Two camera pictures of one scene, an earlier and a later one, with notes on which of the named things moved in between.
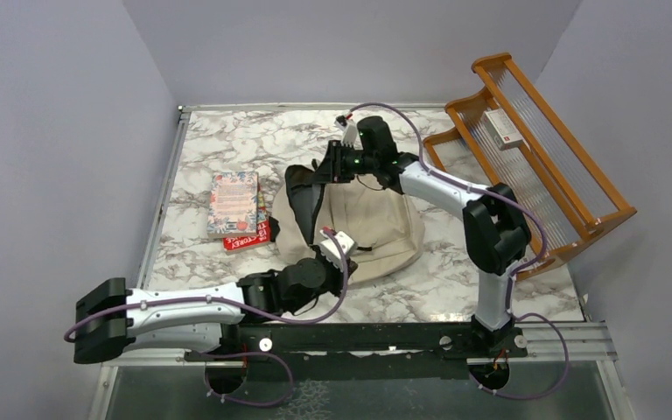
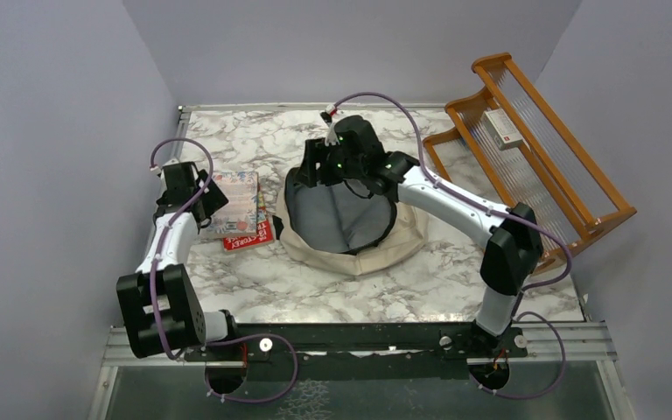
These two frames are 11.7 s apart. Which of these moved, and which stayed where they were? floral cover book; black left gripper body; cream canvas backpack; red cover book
Moved: black left gripper body
Stayed: floral cover book; cream canvas backpack; red cover book
